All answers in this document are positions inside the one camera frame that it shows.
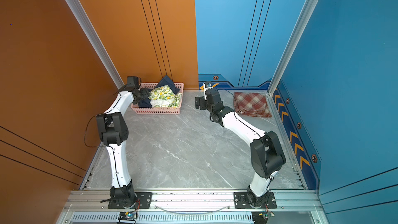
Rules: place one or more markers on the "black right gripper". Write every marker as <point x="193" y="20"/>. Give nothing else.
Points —
<point x="202" y="100"/>

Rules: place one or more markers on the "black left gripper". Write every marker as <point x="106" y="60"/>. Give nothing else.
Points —
<point x="145" y="93"/>

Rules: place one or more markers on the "lemon print skirt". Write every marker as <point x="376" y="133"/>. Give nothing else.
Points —
<point x="164" y="97"/>

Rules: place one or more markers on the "red plaid skirt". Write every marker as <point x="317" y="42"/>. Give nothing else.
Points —
<point x="251" y="104"/>

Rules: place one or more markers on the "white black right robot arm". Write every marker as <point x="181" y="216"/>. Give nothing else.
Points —
<point x="266" y="152"/>

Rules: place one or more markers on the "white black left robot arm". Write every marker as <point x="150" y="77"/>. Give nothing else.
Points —
<point x="113" y="133"/>

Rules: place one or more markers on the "dark navy skirt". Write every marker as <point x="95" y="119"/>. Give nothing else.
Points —
<point x="164" y="81"/>

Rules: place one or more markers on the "pink perforated plastic basket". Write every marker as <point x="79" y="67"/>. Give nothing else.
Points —
<point x="161" y="110"/>

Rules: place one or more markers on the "green circuit board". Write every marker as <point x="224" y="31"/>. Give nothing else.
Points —
<point x="127" y="218"/>

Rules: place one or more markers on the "right circuit board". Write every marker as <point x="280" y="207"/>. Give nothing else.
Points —
<point x="262" y="217"/>

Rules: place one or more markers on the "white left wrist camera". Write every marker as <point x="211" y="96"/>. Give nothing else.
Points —
<point x="133" y="82"/>

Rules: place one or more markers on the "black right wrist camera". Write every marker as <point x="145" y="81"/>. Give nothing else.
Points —
<point x="206" y="86"/>

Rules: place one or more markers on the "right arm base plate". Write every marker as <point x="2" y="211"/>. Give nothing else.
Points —
<point x="241" y="199"/>

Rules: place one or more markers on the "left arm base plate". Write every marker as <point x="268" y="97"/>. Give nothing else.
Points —
<point x="139" y="200"/>

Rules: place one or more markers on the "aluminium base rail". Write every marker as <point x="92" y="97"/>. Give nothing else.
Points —
<point x="193" y="206"/>

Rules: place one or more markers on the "aluminium left corner post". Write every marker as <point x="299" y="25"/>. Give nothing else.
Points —
<point x="86" y="25"/>

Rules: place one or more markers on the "aluminium corner post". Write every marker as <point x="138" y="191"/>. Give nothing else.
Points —
<point x="301" y="23"/>
<point x="86" y="25"/>

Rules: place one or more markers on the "aluminium right corner post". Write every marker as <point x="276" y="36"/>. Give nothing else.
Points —
<point x="301" y="23"/>

